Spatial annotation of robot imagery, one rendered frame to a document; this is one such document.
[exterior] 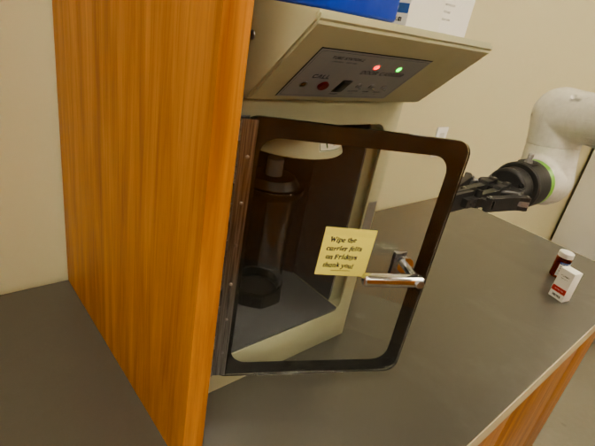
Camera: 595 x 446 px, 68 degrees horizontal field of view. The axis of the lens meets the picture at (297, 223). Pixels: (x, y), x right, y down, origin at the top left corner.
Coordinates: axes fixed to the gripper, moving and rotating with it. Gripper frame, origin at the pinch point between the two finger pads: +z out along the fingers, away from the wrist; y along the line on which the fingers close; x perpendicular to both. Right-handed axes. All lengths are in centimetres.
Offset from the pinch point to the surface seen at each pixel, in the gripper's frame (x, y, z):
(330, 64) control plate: -18.4, -3.7, 30.1
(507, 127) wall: 8, -55, -139
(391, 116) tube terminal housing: -10.5, -11.5, 6.8
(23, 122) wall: 2, -55, 49
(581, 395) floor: 129, 14, -175
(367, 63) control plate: -18.9, -3.2, 25.0
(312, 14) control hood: -22.8, -0.6, 36.5
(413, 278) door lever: 7.0, 5.5, 16.0
